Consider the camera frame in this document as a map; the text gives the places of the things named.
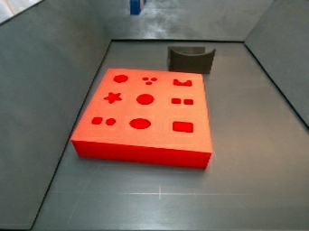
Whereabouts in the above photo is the blue rectangular bar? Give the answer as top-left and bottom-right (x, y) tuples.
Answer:
(129, 0), (147, 15)

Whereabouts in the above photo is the red shape-sorting board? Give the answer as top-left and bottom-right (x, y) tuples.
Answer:
(69, 69), (212, 169)

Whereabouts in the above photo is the black curved fixture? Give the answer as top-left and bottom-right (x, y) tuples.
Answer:
(167, 46), (216, 74)

